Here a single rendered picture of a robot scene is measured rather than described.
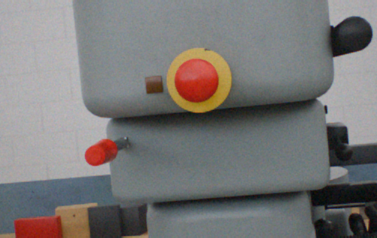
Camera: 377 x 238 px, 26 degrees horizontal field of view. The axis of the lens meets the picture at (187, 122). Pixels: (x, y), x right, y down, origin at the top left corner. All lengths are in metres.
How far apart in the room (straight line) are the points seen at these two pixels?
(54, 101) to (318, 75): 4.64
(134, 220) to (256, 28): 4.10
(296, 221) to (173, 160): 0.16
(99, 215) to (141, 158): 3.97
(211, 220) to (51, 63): 4.51
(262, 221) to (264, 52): 0.23
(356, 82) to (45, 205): 2.14
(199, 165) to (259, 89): 0.14
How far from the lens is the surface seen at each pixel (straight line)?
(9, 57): 5.48
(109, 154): 0.77
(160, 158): 0.89
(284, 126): 0.88
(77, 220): 4.92
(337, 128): 1.06
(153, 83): 0.79
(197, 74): 0.73
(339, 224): 1.40
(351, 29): 0.81
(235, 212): 0.93
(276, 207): 0.93
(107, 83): 0.80
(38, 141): 5.44
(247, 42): 0.78
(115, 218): 4.84
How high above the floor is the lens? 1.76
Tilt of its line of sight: 3 degrees down
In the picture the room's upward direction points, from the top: 5 degrees counter-clockwise
